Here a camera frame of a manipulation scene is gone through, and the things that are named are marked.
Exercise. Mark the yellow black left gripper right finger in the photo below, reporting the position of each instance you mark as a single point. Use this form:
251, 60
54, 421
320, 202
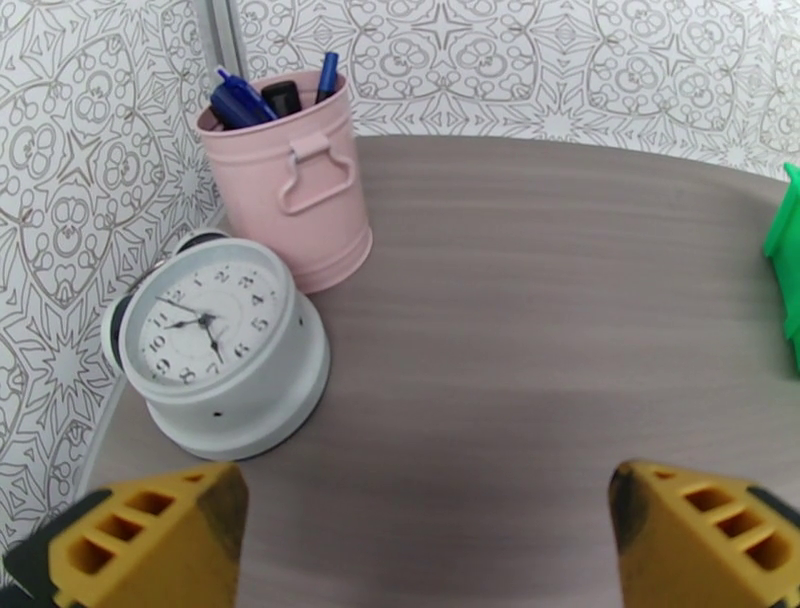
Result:
700, 550

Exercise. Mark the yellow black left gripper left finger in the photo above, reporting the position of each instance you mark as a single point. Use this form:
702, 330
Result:
156, 550

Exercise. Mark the white alarm clock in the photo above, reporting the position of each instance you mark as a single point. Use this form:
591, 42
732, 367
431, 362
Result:
212, 325

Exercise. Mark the green plastic bin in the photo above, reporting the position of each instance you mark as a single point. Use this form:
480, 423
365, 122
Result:
789, 250

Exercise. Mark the pink metal cup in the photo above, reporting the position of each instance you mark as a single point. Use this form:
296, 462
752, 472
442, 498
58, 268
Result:
300, 219

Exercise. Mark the thick blue pen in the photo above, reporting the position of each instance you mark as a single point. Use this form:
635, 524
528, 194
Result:
240, 103

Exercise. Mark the black marker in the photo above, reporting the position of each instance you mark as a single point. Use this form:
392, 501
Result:
281, 97

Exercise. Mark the thin blue pen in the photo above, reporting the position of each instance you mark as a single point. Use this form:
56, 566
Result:
327, 75

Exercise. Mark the grey metal corner post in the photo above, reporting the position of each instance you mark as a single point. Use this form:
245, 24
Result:
222, 31

